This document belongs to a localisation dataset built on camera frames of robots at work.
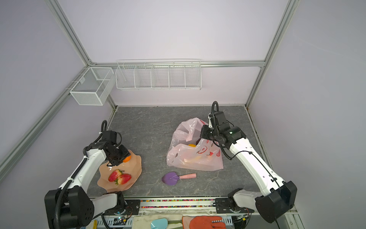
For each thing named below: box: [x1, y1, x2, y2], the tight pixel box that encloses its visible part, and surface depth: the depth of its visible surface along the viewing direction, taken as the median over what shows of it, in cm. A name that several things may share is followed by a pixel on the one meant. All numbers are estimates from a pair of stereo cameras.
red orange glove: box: [182, 215, 226, 229], surface depth 70 cm
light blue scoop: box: [150, 218, 168, 229], surface depth 70 cm
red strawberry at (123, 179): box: [114, 173, 132, 186], surface depth 81 cm
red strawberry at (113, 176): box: [108, 169, 125, 183], surface depth 82 cm
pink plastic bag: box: [166, 117, 224, 172], surface depth 80 cm
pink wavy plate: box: [97, 149, 143, 193], surface depth 85 cm
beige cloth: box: [131, 214, 183, 229], surface depth 71 cm
